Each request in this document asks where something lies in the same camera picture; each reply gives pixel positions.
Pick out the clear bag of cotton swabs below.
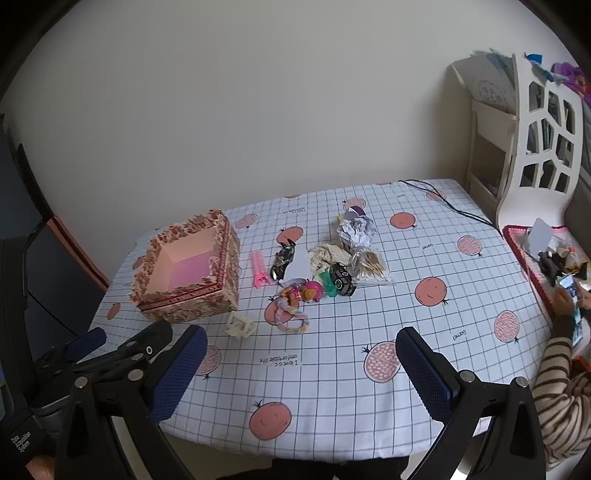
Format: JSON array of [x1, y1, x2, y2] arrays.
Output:
[[346, 247, 397, 288]]

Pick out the white wooden shelf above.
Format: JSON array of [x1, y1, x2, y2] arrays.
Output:
[[452, 51, 525, 199]]

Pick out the checked fruit-print tablecloth desktop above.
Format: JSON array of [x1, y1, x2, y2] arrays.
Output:
[[90, 178, 555, 462]]

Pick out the braided pastel hair tie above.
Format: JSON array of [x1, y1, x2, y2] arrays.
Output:
[[269, 295, 310, 334]]

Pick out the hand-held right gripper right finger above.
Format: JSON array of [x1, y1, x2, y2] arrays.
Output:
[[396, 326, 548, 480]]

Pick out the pink doll toy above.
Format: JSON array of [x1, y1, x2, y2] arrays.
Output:
[[278, 280, 324, 308]]

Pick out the white paper card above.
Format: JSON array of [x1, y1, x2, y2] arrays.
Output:
[[283, 249, 312, 284]]

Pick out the green plastic clip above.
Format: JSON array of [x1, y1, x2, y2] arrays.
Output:
[[318, 268, 340, 298]]

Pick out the black cable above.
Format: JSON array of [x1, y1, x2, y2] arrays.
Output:
[[397, 179, 502, 232]]

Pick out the cream scrunchie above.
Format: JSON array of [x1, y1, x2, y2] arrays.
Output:
[[308, 244, 352, 278]]

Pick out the silver foil wrapper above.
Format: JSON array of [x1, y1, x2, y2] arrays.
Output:
[[335, 217, 374, 250]]

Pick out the dark cabinet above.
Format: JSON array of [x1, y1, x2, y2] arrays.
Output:
[[0, 115, 109, 361]]

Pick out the pink crocheted basket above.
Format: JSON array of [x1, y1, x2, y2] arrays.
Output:
[[502, 224, 591, 319]]

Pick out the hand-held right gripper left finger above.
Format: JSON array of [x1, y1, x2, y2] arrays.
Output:
[[55, 325, 208, 480]]

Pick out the pink board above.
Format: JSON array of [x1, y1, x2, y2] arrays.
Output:
[[48, 215, 112, 291]]

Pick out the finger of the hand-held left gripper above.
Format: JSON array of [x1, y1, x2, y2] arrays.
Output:
[[99, 319, 174, 371], [65, 328, 108, 364]]

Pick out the floral cardboard gift box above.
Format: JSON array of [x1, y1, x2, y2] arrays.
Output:
[[129, 209, 242, 324]]

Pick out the white cutout chair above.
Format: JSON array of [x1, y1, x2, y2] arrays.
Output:
[[495, 53, 583, 232]]

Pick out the purple plush toy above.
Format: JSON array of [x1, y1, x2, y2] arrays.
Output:
[[551, 60, 591, 104]]

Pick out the white card in basket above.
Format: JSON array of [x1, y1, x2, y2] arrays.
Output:
[[526, 218, 554, 254]]

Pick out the black patterned claw clip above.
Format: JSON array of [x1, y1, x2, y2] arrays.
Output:
[[270, 239, 297, 280]]

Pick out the pink hair roller clip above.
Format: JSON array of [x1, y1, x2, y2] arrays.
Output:
[[250, 250, 271, 289]]

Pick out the cream hair claw clip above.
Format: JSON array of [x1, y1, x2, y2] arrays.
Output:
[[225, 311, 256, 340]]

